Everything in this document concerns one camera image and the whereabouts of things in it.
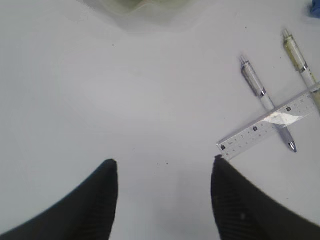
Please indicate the transparent plastic ruler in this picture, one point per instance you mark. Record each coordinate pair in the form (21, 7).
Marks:
(269, 124)

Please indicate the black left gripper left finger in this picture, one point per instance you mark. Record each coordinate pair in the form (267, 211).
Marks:
(86, 213)

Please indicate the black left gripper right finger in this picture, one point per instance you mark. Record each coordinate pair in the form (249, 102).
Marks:
(244, 212)

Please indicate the blue pencil sharpener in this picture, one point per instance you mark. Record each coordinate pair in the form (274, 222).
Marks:
(314, 9)

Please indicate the grey grip pen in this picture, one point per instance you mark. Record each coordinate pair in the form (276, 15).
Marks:
(260, 92)

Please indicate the pale green wavy plate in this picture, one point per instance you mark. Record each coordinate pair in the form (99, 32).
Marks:
(155, 10)

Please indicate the yellow beige pen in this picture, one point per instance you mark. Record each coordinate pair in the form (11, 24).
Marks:
(300, 64)

